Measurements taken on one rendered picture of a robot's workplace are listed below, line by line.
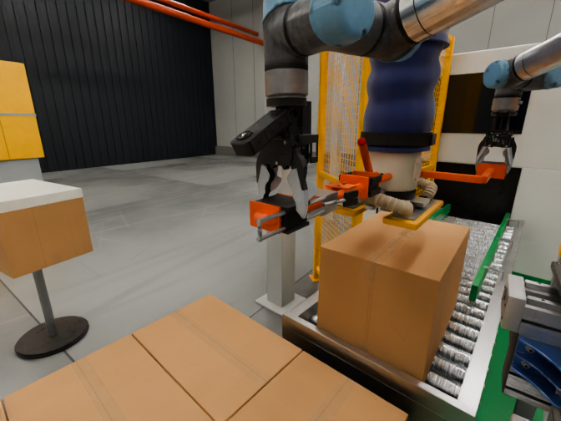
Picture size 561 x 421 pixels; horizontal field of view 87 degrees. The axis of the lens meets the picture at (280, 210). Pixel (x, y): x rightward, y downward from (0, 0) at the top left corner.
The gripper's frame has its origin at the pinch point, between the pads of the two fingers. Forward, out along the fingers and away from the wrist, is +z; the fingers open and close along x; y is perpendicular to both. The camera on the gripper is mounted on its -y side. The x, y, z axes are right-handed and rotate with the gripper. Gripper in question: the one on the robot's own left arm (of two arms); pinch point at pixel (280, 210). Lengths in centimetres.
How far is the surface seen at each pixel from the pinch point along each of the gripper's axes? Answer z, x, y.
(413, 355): 56, -16, 45
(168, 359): 67, 56, -1
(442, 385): 69, -24, 53
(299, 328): 64, 26, 40
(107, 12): -366, 1077, 412
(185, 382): 67, 42, -2
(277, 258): 80, 99, 109
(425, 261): 28, -13, 57
